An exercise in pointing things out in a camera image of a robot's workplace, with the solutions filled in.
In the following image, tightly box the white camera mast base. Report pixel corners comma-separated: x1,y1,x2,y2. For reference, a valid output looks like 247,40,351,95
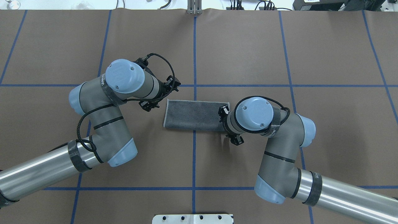
152,214,234,224

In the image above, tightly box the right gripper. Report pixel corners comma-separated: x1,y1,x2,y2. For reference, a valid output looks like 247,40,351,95
219,105,244,146

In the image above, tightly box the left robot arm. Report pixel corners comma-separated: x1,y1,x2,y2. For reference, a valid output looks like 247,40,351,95
0,53,181,208

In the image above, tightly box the pink and grey towel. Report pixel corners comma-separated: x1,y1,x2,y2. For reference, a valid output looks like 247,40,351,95
163,100,230,132

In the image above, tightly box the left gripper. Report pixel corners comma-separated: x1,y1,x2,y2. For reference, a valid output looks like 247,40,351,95
138,75,181,112

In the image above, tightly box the aluminium frame post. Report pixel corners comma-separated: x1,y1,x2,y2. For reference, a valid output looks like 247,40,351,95
187,0,203,15

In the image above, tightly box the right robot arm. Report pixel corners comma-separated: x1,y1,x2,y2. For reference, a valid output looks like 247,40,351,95
218,96,398,224

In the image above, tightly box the black power box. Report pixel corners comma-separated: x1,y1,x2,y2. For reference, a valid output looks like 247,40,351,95
292,0,345,11

